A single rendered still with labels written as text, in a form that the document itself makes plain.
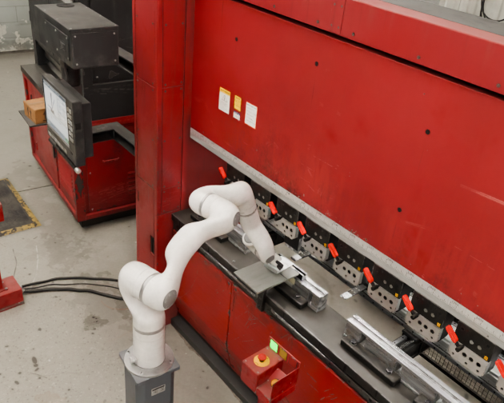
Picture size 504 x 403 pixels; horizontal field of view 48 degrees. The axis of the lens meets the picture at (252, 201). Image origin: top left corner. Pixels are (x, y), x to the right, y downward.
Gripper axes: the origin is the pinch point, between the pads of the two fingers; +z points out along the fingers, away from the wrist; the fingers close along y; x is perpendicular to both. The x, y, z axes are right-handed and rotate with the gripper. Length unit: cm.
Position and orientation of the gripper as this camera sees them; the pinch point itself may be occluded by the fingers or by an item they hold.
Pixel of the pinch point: (275, 263)
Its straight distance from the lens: 279.7
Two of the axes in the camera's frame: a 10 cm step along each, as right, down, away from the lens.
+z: 3.9, 4.6, 8.0
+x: -6.0, 7.8, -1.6
